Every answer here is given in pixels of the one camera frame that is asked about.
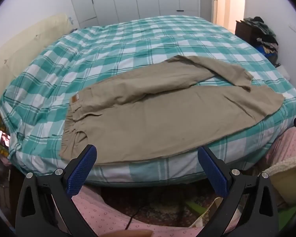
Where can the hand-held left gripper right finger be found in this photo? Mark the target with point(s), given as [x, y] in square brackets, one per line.
[213, 171]

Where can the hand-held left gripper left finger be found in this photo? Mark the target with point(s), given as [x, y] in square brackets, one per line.
[81, 170]

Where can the beige pants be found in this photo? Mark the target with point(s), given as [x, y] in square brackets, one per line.
[162, 118]

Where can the person's left hand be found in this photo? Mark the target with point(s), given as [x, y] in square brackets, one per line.
[130, 233]

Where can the pink dotted cloth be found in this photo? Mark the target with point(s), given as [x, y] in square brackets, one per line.
[288, 143]

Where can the cream fleece blanket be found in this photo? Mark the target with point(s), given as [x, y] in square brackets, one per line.
[288, 177]

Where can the patterned dark rug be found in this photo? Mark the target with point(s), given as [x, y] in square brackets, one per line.
[162, 212]

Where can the pile of dark clothes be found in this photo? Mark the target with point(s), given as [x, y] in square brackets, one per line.
[266, 32]

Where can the smartphone with lit screen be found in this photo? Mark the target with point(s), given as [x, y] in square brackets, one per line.
[3, 139]

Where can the dark wooden cabinet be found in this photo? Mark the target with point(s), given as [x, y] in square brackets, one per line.
[244, 30]

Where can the bed with teal plaid sheet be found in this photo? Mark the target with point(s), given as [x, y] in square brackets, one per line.
[113, 49]

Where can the white door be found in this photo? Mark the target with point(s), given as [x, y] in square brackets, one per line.
[219, 9]

